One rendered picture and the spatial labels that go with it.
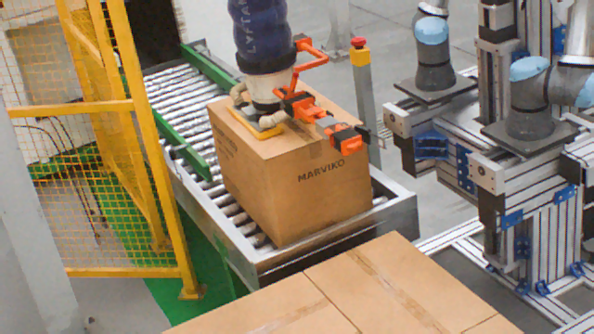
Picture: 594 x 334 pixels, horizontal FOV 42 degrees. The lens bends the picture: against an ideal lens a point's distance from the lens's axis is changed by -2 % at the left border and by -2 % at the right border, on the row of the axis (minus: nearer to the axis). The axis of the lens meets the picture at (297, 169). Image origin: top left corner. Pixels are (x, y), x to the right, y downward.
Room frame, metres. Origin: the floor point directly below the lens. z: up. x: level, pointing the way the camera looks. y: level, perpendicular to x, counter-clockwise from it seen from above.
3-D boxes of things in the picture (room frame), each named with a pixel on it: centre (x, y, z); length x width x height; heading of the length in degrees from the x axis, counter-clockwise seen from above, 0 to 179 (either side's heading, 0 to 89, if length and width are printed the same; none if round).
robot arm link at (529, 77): (2.10, -0.74, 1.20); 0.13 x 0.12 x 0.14; 53
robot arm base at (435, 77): (2.56, -0.55, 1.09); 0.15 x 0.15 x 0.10
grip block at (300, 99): (2.48, -0.04, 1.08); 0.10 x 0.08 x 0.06; 111
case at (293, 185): (2.72, 0.03, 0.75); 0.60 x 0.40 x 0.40; 21
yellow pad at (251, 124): (2.68, 0.13, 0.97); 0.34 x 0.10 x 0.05; 21
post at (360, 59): (3.12, -0.35, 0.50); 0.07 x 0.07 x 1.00; 23
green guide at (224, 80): (3.90, 0.24, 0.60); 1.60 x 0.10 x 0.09; 23
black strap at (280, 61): (2.72, 0.04, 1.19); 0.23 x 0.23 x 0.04
